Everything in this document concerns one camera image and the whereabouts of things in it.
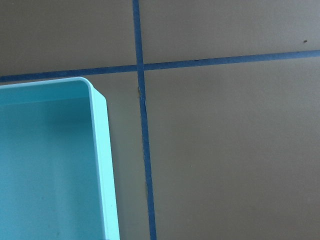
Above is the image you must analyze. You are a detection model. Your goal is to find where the blue tape strip lengthwise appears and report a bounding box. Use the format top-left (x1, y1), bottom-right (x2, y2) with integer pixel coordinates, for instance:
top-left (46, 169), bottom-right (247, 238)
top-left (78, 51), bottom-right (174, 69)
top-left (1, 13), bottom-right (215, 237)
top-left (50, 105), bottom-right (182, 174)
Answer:
top-left (132, 0), bottom-right (157, 240)

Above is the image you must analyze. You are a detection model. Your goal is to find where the blue tape strip crosswise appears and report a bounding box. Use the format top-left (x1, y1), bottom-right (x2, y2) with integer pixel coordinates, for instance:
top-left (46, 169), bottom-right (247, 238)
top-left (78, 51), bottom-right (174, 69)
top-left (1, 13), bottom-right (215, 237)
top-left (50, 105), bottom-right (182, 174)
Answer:
top-left (0, 49), bottom-right (320, 83)

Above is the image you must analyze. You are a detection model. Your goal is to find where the light blue plastic bin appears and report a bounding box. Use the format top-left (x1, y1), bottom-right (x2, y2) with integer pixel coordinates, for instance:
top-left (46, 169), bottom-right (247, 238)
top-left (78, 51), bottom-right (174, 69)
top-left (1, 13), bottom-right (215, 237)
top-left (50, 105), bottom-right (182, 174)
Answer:
top-left (0, 77), bottom-right (120, 240)

